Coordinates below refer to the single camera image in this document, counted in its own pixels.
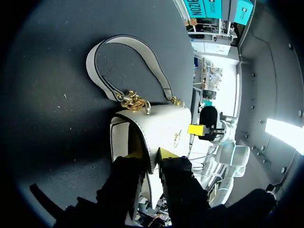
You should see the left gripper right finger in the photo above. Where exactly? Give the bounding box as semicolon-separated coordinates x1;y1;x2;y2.
157;147;211;228

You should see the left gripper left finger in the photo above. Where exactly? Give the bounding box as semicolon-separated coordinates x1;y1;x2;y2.
95;152;146;228

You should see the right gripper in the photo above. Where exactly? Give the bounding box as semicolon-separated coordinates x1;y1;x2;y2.
187;105;225;143

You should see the white handbag with strap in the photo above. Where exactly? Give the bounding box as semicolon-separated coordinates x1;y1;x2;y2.
85;34;193;222

